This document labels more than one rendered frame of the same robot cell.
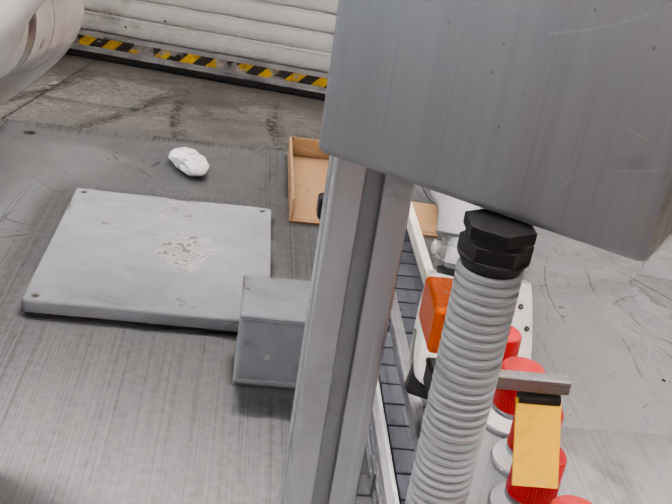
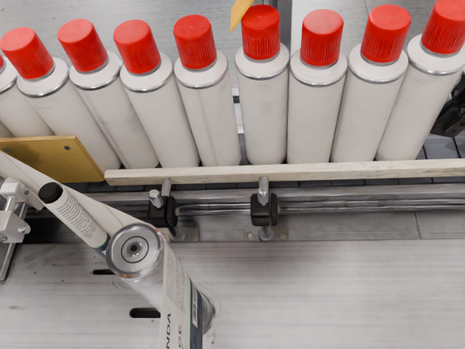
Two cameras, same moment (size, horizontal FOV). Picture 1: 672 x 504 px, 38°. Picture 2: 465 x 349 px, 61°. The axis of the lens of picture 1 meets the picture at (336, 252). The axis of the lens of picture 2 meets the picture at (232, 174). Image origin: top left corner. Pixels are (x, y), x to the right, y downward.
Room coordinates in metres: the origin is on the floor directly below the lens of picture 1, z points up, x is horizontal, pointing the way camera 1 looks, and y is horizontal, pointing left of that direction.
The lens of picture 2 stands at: (0.57, -0.43, 1.30)
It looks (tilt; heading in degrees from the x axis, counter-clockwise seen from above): 58 degrees down; 108
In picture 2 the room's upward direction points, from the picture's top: 11 degrees counter-clockwise
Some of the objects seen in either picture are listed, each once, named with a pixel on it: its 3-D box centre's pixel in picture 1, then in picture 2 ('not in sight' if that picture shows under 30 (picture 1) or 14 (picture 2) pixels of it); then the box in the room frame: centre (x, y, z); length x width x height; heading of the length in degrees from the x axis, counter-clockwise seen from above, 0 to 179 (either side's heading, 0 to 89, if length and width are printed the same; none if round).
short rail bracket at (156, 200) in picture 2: not in sight; (169, 204); (0.42, -0.24, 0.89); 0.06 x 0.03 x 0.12; 97
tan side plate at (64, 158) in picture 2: not in sight; (50, 161); (0.29, -0.22, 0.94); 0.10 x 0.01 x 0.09; 7
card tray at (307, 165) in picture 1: (364, 184); not in sight; (1.57, -0.03, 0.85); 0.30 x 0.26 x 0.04; 7
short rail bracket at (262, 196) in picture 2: not in sight; (266, 215); (0.54, -0.24, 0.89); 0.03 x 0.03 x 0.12; 7
